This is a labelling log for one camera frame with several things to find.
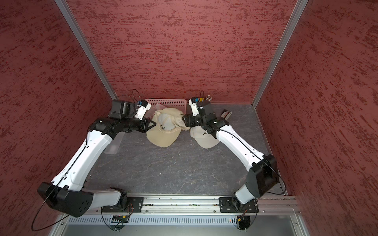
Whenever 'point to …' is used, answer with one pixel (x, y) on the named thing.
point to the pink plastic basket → (180, 104)
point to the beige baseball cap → (167, 124)
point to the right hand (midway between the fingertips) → (187, 119)
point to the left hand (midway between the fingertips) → (153, 126)
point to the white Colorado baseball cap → (205, 139)
